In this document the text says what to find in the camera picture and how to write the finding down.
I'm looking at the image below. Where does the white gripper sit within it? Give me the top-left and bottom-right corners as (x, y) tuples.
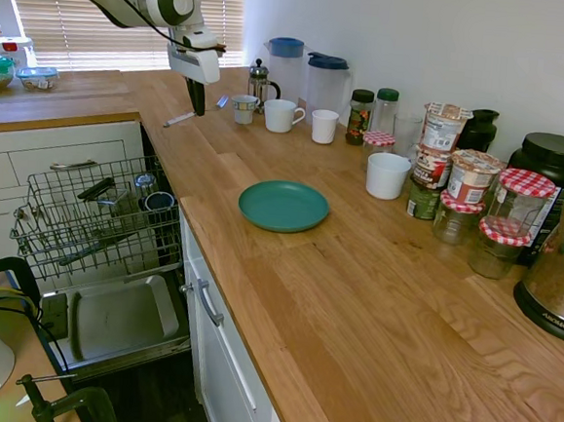
(161, 43), (224, 119)

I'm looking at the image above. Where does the silver metal fork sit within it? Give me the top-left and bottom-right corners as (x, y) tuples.
(163, 90), (233, 134)

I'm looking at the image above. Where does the open steel dishwasher door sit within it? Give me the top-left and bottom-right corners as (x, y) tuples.
(34, 264), (198, 387)

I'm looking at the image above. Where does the patterned white cup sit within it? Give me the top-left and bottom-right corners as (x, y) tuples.
(228, 93), (263, 127)

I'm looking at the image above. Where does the glass French press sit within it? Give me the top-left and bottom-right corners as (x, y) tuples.
(244, 57), (285, 117)

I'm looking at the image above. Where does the clear pitcher light blue lid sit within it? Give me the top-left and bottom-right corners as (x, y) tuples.
(258, 35), (308, 109)

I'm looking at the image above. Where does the clear glass in rack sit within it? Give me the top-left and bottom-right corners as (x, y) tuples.
(132, 172), (159, 198)

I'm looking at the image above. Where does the dark blue cup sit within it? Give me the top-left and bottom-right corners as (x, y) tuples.
(143, 189), (178, 219)

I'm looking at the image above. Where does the clear pitcher dark blue lid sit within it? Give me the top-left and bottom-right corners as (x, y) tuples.
(296, 51), (357, 128)

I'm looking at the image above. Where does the ribbed white cup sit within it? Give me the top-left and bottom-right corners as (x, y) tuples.
(309, 108), (342, 147)

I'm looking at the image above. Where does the black kitchen utensil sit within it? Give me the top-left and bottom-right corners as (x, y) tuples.
(76, 174), (118, 206)

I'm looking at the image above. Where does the teal round plate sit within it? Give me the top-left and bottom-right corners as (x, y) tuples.
(235, 176), (333, 238)

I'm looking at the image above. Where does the white drawer cabinet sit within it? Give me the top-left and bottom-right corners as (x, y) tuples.
(0, 108), (148, 279)

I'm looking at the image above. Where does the food container blue lid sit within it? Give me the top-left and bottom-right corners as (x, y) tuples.
(13, 64), (60, 95)

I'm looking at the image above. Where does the filled spice jar green lid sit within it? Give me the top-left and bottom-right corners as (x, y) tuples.
(344, 88), (377, 147)

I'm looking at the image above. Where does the small jar red checkered lid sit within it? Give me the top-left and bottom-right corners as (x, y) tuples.
(359, 129), (397, 174)

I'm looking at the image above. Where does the empty clear jar green lid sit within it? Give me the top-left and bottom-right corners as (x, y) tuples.
(371, 87), (402, 136)

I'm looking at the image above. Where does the plain white cup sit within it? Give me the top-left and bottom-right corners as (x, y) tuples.
(363, 151), (414, 203)

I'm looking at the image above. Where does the clear drinking glass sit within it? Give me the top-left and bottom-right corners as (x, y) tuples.
(390, 112), (426, 162)

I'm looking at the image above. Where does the red printed yogurt tub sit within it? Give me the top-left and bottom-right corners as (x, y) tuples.
(411, 143), (456, 192)

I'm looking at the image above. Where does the dark green food tub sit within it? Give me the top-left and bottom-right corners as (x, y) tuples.
(404, 175), (445, 222)

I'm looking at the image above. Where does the white yogurt tub foil lid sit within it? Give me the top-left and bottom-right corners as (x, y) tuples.
(419, 101), (476, 155)

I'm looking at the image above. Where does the large black clamp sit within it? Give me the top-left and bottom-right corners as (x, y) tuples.
(0, 255), (49, 333)

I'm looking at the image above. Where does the white counter cabinet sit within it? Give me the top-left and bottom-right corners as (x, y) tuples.
(161, 206), (312, 422)

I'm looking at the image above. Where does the red white tub foil lid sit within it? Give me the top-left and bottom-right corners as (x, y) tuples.
(444, 147), (508, 207)

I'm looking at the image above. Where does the black bottle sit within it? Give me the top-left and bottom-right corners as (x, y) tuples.
(455, 105), (502, 156)

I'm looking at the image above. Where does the empty jar red checkered lid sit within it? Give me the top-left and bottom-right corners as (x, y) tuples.
(430, 188), (488, 249)

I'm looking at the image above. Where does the black clamp with screw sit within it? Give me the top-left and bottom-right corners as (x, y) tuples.
(12, 372), (122, 422)

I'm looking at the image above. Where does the dark jar red checkered lid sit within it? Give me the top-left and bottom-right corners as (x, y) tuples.
(466, 216), (534, 284)

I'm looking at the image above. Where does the tall jar red checkered lid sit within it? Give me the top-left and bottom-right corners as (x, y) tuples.
(482, 165), (561, 244)

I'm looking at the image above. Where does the large black protein tub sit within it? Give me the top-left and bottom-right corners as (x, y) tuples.
(499, 130), (564, 269)

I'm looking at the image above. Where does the stainless steel electric kettle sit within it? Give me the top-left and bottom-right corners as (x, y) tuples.
(508, 190), (564, 347)

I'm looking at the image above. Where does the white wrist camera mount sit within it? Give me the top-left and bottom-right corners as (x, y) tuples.
(173, 25), (221, 54)

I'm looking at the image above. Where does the white mug with handle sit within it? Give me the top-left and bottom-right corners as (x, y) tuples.
(261, 97), (308, 136)

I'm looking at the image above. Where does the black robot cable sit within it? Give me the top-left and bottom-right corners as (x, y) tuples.
(31, 0), (231, 55)

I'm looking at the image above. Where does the silver drawer handle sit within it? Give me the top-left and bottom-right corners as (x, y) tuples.
(49, 155), (99, 174)

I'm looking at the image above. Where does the wire dishwasher rack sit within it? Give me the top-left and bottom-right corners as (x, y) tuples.
(6, 145), (192, 293)

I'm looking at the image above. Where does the silver cabinet door handle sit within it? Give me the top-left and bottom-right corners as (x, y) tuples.
(176, 277), (229, 327)

